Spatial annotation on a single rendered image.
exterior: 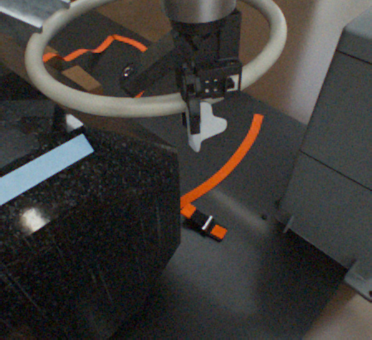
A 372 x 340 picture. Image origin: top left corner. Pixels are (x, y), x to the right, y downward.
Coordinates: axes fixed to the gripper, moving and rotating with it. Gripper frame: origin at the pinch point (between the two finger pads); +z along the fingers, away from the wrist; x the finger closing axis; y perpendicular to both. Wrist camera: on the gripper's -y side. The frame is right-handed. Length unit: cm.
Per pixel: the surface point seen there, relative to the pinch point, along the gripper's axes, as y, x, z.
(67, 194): -22.5, 1.5, 10.4
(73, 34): -39, 204, 76
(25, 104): -28.5, 19.9, 2.6
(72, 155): -20.5, 7.0, 6.2
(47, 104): -24.3, 19.3, 2.8
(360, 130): 51, 19, 28
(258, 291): 23, 6, 86
